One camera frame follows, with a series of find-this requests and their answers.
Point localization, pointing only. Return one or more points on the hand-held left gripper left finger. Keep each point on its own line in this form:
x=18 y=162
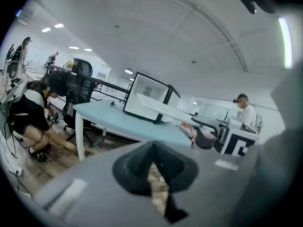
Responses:
x=94 y=197

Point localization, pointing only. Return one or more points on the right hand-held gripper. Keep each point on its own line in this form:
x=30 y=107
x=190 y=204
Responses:
x=239 y=143

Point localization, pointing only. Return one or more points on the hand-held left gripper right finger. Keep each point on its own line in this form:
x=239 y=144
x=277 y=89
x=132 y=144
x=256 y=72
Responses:
x=208 y=188

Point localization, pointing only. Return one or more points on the white wire fridge shelf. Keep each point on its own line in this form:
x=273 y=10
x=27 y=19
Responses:
x=165 y=111

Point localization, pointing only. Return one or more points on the black mini fridge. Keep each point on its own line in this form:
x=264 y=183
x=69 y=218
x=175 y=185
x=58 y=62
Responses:
x=132 y=98

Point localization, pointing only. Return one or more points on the white table leg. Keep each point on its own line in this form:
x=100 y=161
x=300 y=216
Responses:
x=80 y=136

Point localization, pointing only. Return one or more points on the white power strip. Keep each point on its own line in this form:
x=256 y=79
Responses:
x=19 y=171

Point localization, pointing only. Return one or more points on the long ceiling strip light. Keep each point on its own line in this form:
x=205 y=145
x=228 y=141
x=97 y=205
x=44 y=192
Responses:
x=285 y=44

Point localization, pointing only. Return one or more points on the black office chair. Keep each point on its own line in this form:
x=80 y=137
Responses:
x=80 y=89

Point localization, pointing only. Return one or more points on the black metal railing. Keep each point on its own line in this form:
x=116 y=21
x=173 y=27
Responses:
x=111 y=87

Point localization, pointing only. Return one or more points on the round pendant lamp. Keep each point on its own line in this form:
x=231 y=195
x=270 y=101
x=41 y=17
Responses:
x=128 y=71

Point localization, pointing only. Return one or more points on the ceiling panel light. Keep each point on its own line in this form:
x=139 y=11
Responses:
x=46 y=29
x=59 y=25
x=73 y=47
x=88 y=49

